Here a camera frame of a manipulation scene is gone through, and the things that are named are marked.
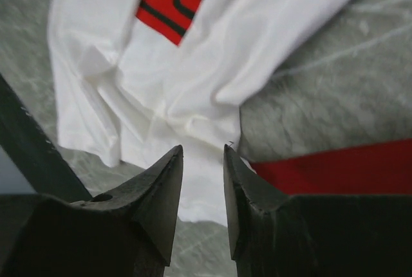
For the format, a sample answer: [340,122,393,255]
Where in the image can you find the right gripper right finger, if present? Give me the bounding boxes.
[223,147,411,276]

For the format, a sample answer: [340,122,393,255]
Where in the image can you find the folded red t-shirt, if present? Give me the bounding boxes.
[251,139,411,195]

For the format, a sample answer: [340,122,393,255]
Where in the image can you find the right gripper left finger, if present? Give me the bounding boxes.
[1,145,183,276]

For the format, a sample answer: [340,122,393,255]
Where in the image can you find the white Coca-Cola t-shirt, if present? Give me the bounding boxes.
[48,0,349,225]

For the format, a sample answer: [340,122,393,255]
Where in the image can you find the black mounting base bar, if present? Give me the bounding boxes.
[1,78,92,202]

